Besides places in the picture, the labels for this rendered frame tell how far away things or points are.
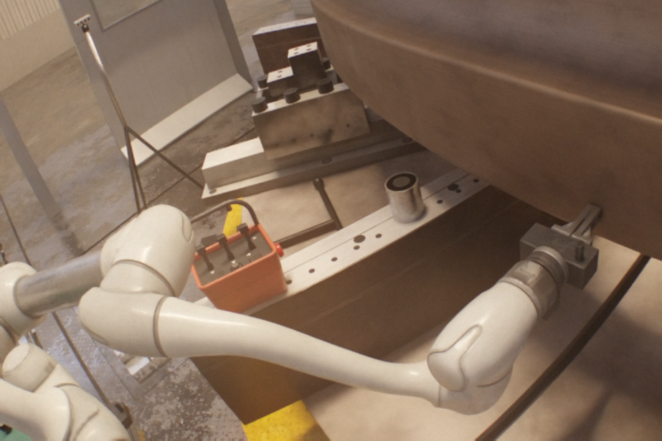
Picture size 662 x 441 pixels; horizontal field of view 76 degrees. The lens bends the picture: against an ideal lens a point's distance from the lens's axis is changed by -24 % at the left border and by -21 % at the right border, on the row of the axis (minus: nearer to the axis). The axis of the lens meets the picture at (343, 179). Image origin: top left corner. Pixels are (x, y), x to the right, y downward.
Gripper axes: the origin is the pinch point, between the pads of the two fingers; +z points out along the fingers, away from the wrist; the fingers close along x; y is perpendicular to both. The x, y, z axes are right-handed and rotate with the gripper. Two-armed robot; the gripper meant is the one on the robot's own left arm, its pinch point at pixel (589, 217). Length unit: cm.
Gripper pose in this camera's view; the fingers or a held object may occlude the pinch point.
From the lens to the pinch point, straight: 90.1
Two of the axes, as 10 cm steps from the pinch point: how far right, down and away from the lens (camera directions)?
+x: -6.1, -2.9, 7.4
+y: -2.6, -8.1, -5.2
